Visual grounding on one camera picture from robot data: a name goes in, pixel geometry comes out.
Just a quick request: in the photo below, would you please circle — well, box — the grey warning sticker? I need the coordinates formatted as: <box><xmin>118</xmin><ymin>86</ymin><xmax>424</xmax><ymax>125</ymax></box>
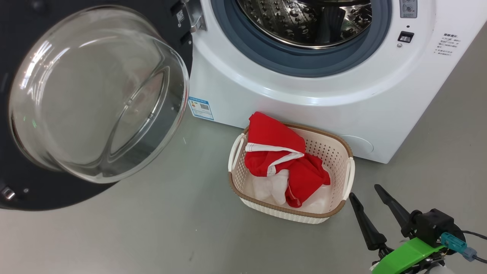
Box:
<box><xmin>399</xmin><ymin>0</ymin><xmax>418</xmax><ymax>18</ymax></box>

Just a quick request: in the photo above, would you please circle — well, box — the red and white garment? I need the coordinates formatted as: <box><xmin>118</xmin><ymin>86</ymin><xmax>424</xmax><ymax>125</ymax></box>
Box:
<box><xmin>244</xmin><ymin>112</ymin><xmax>332</xmax><ymax>213</ymax></box>

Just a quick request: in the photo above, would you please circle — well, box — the blue energy label sticker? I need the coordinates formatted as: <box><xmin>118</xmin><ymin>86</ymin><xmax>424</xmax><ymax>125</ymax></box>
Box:
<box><xmin>188</xmin><ymin>96</ymin><xmax>215</xmax><ymax>121</ymax></box>

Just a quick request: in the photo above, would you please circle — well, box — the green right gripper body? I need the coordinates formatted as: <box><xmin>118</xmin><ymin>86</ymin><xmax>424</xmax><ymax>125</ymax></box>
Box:
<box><xmin>371</xmin><ymin>237</ymin><xmax>447</xmax><ymax>274</ymax></box>

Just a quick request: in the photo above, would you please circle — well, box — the teal cable connector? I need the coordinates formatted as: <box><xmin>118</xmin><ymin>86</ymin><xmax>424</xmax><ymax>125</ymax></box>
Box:
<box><xmin>441</xmin><ymin>232</ymin><xmax>477</xmax><ymax>262</ymax></box>

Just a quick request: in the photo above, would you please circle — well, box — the dark round glass washer door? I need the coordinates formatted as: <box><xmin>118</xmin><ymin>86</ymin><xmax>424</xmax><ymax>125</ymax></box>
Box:
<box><xmin>0</xmin><ymin>0</ymin><xmax>208</xmax><ymax>211</ymax></box>

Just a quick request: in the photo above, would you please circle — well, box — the white front-load washing machine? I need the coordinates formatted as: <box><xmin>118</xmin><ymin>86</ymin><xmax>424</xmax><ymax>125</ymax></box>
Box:
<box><xmin>188</xmin><ymin>0</ymin><xmax>487</xmax><ymax>164</ymax></box>

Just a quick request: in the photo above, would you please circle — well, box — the stainless steel washing machine drum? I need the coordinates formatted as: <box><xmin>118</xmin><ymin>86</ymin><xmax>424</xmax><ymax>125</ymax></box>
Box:
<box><xmin>236</xmin><ymin>0</ymin><xmax>372</xmax><ymax>49</ymax></box>

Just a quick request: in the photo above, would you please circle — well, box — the cream perforated laundry basket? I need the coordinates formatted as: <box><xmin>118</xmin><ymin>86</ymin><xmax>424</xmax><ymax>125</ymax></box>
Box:
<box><xmin>228</xmin><ymin>123</ymin><xmax>356</xmax><ymax>224</ymax></box>

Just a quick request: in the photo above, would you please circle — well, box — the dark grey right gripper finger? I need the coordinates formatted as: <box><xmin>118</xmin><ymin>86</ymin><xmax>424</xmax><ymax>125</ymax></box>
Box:
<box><xmin>374</xmin><ymin>184</ymin><xmax>413</xmax><ymax>237</ymax></box>
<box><xmin>349</xmin><ymin>193</ymin><xmax>388</xmax><ymax>251</ymax></box>

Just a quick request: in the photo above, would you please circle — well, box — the round white filter cover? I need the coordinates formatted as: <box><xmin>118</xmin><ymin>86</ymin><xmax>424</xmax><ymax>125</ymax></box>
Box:
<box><xmin>340</xmin><ymin>135</ymin><xmax>374</xmax><ymax>159</ymax></box>

